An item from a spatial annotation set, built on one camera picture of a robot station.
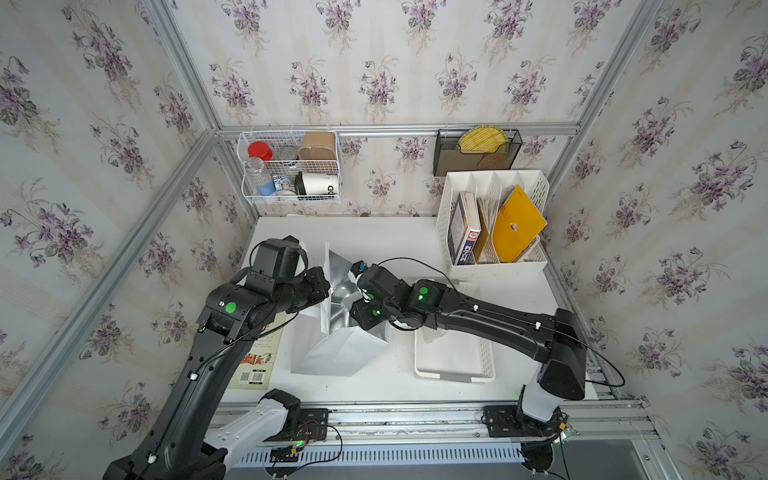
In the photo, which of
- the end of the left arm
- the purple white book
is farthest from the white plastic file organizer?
the end of the left arm

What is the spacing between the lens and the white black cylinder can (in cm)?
95

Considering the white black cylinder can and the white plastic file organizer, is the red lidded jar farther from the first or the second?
the white plastic file organizer

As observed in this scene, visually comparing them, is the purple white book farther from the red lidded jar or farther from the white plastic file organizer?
the red lidded jar

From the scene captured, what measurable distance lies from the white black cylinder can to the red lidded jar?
4.3 inches

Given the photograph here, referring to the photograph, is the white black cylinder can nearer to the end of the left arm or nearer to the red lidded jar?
the red lidded jar

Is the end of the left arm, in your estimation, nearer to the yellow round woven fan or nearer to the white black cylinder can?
the white black cylinder can

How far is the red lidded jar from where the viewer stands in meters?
0.92

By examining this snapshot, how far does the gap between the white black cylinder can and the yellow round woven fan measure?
1.40ft

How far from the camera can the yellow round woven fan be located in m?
0.93

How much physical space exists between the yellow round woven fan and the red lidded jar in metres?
0.61

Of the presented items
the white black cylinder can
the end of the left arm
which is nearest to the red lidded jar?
the white black cylinder can

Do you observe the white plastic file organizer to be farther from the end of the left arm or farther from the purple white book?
the end of the left arm

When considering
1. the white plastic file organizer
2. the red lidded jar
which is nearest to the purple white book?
the white plastic file organizer

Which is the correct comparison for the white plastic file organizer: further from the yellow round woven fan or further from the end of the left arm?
the end of the left arm
